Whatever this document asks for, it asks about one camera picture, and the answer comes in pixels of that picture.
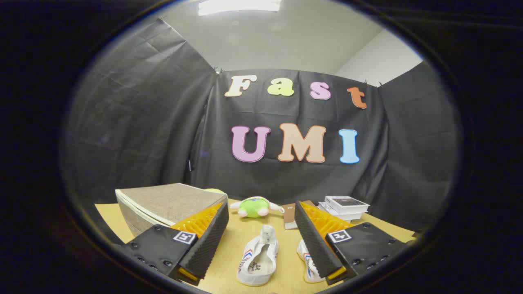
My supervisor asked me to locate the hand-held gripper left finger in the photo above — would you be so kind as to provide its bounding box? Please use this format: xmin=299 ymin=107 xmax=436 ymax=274
xmin=121 ymin=201 xmax=230 ymax=286

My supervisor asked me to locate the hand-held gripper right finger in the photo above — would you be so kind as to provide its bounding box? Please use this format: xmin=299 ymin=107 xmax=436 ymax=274
xmin=294 ymin=200 xmax=409 ymax=285

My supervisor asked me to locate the white canvas shoe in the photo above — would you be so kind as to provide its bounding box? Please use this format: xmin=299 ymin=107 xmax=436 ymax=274
xmin=236 ymin=225 xmax=279 ymax=286
xmin=297 ymin=239 xmax=327 ymax=283

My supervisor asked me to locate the beige fabric storage box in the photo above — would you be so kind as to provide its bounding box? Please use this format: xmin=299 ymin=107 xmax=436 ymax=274
xmin=115 ymin=183 xmax=228 ymax=237

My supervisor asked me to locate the plain white book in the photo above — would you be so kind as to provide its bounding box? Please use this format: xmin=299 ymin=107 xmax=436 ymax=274
xmin=318 ymin=202 xmax=364 ymax=221

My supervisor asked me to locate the brown book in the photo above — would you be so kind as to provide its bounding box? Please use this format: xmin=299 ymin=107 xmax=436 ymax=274
xmin=282 ymin=200 xmax=317 ymax=230

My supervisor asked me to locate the white book with dark cover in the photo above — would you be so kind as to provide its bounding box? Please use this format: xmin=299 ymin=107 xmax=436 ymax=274
xmin=325 ymin=196 xmax=370 ymax=215

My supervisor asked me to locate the green and pink plush toy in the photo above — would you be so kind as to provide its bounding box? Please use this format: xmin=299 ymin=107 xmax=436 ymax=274
xmin=230 ymin=196 xmax=285 ymax=218

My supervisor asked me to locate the black backdrop cloth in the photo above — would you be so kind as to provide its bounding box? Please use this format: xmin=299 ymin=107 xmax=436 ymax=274
xmin=61 ymin=18 xmax=458 ymax=233

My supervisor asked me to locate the ceiling light panel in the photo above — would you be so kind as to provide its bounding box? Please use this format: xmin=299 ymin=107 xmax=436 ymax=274
xmin=198 ymin=0 xmax=282 ymax=16

